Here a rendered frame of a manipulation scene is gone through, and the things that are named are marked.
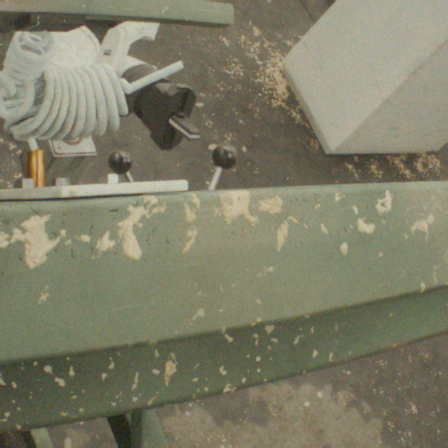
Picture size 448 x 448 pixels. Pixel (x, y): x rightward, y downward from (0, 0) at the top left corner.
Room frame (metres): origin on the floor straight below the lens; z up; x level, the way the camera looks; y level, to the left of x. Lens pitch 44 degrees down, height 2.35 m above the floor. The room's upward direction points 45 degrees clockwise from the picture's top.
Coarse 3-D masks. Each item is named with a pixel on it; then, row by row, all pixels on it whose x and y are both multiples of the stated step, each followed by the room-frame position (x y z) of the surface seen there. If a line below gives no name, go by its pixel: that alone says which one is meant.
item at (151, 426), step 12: (108, 420) 1.00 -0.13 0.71; (120, 420) 0.99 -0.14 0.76; (156, 420) 1.04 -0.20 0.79; (24, 432) 1.11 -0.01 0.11; (36, 432) 1.10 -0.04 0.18; (120, 432) 0.97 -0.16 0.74; (144, 432) 0.99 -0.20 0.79; (156, 432) 1.01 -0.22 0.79; (36, 444) 1.07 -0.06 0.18; (48, 444) 1.10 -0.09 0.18; (120, 444) 0.96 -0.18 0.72; (144, 444) 0.97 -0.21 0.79; (156, 444) 0.99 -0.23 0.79
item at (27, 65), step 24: (24, 24) 0.43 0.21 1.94; (48, 24) 0.44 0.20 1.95; (72, 24) 0.46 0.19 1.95; (24, 48) 0.47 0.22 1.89; (48, 48) 0.47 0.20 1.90; (24, 72) 0.45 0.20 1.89; (24, 96) 0.45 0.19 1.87; (24, 120) 0.46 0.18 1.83; (0, 192) 0.37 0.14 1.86; (24, 192) 0.36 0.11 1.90; (48, 192) 0.35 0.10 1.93; (72, 192) 0.35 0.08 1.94; (96, 192) 0.37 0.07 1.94; (120, 192) 0.38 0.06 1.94; (144, 192) 0.40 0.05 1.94
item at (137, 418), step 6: (132, 414) 0.93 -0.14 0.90; (138, 414) 0.94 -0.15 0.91; (132, 420) 0.93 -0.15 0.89; (138, 420) 0.93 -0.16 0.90; (144, 420) 0.95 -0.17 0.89; (132, 426) 0.92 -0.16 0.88; (138, 426) 0.93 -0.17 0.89; (132, 432) 0.92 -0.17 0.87; (138, 432) 0.92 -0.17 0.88; (132, 438) 0.91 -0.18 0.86; (138, 438) 0.92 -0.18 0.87; (132, 444) 0.90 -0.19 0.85; (138, 444) 0.91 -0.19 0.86
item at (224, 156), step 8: (224, 144) 0.95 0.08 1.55; (216, 152) 0.94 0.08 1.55; (224, 152) 0.94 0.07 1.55; (232, 152) 0.95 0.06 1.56; (216, 160) 0.93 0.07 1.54; (224, 160) 0.94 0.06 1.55; (232, 160) 0.94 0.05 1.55; (216, 168) 0.93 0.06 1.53; (224, 168) 0.94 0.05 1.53; (216, 176) 0.92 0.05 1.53; (216, 184) 0.92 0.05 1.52
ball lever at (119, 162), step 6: (120, 150) 0.90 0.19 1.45; (114, 156) 0.88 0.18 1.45; (120, 156) 0.89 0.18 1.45; (126, 156) 0.90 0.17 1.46; (108, 162) 0.88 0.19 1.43; (114, 162) 0.88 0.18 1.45; (120, 162) 0.88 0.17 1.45; (126, 162) 0.89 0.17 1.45; (114, 168) 0.88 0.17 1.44; (120, 168) 0.88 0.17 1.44; (126, 168) 0.89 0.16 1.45; (120, 174) 0.89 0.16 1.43; (126, 174) 0.89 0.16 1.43; (126, 180) 0.89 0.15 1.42; (132, 180) 0.90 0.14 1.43
